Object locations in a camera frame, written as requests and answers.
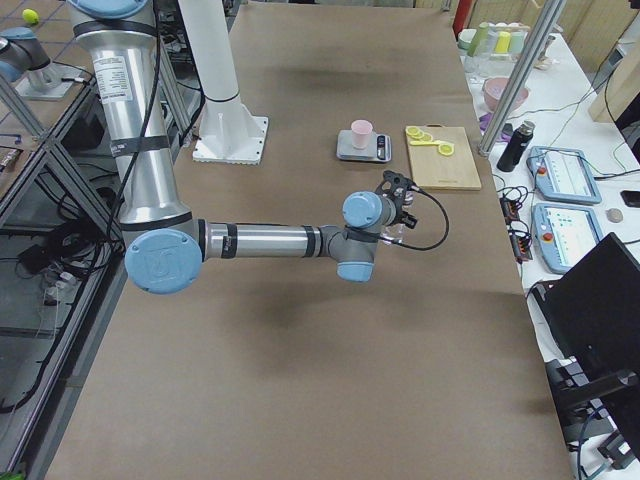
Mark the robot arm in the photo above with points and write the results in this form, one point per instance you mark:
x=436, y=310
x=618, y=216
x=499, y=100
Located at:
x=24, y=61
x=166, y=245

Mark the green cup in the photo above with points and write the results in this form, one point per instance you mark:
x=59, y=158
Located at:
x=479, y=41

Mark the yellow cup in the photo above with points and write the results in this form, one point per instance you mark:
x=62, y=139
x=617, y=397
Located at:
x=502, y=43

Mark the upper blue teach pendant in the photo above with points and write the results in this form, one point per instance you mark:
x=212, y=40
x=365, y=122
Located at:
x=563, y=175

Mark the wooden cutting board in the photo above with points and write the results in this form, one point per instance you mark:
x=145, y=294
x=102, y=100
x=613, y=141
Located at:
x=431, y=170

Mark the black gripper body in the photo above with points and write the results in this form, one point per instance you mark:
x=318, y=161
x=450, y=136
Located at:
x=409, y=218

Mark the white camera pole base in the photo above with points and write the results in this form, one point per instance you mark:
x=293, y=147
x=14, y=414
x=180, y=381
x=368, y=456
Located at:
x=228, y=132

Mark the black monitor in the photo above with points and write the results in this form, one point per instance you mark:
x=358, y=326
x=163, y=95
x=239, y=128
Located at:
x=593, y=309

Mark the black water bottle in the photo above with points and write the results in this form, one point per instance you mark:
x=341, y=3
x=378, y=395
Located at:
x=516, y=146

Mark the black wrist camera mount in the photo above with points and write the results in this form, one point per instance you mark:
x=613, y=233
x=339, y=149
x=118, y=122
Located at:
x=394, y=185

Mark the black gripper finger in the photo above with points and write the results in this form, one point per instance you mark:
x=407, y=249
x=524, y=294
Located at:
x=408, y=220

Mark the pink plastic cup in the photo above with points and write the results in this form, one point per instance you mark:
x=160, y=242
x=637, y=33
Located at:
x=361, y=131

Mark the pink bowl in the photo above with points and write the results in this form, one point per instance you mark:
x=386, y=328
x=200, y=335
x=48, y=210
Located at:
x=493, y=89

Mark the lemon slice by blade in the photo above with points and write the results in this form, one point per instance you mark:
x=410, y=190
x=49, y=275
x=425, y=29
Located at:
x=446, y=149

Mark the yellow plastic knife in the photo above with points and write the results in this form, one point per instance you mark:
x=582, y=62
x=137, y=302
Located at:
x=425, y=143

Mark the purple cloth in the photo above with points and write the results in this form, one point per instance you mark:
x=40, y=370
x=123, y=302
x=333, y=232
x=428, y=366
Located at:
x=506, y=131

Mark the lower blue teach pendant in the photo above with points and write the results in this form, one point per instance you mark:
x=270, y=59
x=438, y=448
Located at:
x=565, y=234

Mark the blue teach pendant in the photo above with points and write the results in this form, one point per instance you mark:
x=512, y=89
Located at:
x=565, y=234
x=563, y=175

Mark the aluminium frame post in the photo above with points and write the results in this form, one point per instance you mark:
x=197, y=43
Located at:
x=533, y=45

